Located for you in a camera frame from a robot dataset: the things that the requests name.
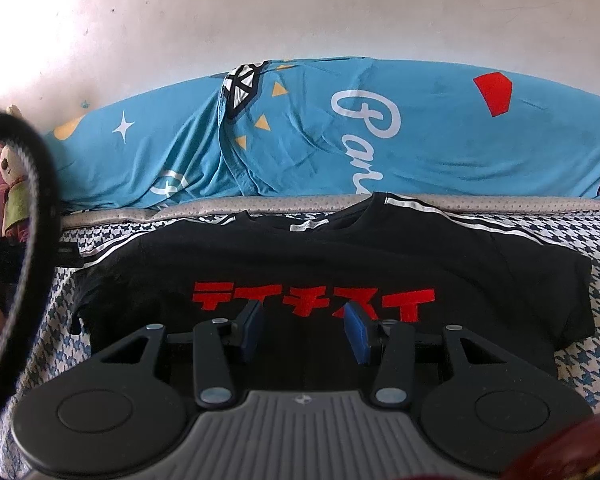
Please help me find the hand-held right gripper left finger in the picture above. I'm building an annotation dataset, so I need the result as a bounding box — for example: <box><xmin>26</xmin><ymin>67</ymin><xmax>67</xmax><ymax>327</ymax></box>
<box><xmin>100</xmin><ymin>305</ymin><xmax>266</xmax><ymax>409</ymax></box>

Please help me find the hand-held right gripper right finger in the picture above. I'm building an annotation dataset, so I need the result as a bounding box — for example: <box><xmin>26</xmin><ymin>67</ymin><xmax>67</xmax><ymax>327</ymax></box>
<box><xmin>344</xmin><ymin>305</ymin><xmax>511</xmax><ymax>407</ymax></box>

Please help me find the black braided cable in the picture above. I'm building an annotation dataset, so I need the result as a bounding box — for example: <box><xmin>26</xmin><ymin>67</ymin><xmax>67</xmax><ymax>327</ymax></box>
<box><xmin>0</xmin><ymin>110</ymin><xmax>63</xmax><ymax>441</ymax></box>

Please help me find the rabbit plush toy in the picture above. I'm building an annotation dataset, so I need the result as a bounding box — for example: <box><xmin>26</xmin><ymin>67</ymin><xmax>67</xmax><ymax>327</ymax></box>
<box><xmin>0</xmin><ymin>104</ymin><xmax>33</xmax><ymax>238</ymax></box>

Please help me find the red glossy object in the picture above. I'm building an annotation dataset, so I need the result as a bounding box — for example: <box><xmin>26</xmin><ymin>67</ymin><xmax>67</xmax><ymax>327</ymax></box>
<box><xmin>505</xmin><ymin>410</ymin><xmax>600</xmax><ymax>480</ymax></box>

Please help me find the houndstooth bed mat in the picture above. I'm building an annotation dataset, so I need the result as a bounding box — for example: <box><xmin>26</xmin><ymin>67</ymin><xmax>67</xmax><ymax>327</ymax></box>
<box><xmin>0</xmin><ymin>195</ymin><xmax>600</xmax><ymax>456</ymax></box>

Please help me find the black t-shirt with red print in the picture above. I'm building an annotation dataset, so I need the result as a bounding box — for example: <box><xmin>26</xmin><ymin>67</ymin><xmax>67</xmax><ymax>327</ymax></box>
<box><xmin>70</xmin><ymin>192</ymin><xmax>595</xmax><ymax>396</ymax></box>

